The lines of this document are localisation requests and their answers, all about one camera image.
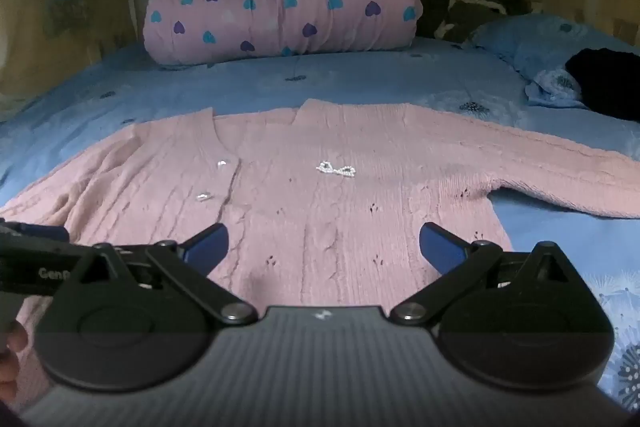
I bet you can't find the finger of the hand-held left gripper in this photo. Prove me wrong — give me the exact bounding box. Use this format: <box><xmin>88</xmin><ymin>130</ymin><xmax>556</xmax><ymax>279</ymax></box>
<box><xmin>15</xmin><ymin>221</ymin><xmax>70</xmax><ymax>244</ymax></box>

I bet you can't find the black cloth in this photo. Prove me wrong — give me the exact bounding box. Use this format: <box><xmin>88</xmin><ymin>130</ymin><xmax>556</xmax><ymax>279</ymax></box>
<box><xmin>565</xmin><ymin>48</ymin><xmax>640</xmax><ymax>122</ymax></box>

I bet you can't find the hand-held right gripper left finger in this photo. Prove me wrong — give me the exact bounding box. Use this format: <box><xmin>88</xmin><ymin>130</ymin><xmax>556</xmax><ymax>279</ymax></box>
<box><xmin>54</xmin><ymin>222</ymin><xmax>259</xmax><ymax>326</ymax></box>

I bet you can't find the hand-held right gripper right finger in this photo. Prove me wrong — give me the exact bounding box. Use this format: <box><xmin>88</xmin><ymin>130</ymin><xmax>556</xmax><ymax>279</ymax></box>
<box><xmin>389</xmin><ymin>221</ymin><xmax>597</xmax><ymax>327</ymax></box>

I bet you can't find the pink knitted cardigan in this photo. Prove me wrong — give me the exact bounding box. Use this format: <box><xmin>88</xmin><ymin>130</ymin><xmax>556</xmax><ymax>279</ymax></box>
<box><xmin>0</xmin><ymin>99</ymin><xmax>640</xmax><ymax>413</ymax></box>

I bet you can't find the dark plush toy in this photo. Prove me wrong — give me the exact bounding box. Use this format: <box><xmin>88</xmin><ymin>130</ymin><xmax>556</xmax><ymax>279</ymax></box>
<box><xmin>416</xmin><ymin>0</ymin><xmax>532</xmax><ymax>44</ymax></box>

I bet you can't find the person's left hand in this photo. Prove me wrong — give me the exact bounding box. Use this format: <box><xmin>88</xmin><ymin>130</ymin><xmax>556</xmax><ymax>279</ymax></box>
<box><xmin>0</xmin><ymin>321</ymin><xmax>29</xmax><ymax>403</ymax></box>

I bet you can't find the blue dandelion print bedsheet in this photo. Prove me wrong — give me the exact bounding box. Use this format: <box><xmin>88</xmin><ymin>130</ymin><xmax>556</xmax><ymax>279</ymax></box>
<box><xmin>0</xmin><ymin>34</ymin><xmax>640</xmax><ymax>413</ymax></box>

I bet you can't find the blue pillow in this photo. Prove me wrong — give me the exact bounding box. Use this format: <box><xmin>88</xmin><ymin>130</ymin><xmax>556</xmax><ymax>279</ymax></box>
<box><xmin>470</xmin><ymin>13</ymin><xmax>640</xmax><ymax>108</ymax></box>

